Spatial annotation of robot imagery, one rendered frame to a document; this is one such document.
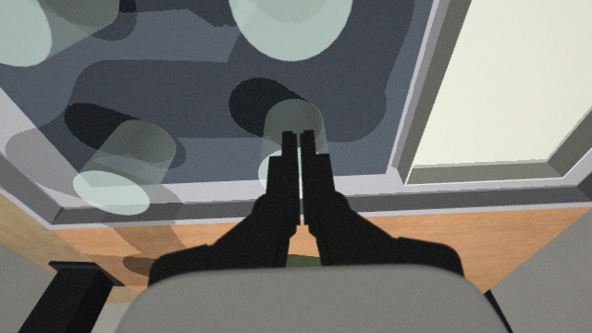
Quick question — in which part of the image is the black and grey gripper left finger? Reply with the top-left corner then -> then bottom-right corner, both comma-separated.
147,131 -> 301,288

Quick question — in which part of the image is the clear glass jar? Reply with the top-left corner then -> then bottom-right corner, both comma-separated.
258,99 -> 329,199
0,0 -> 119,67
73,119 -> 176,215
228,0 -> 353,61

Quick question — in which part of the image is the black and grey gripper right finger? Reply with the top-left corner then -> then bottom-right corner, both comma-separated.
300,129 -> 465,278

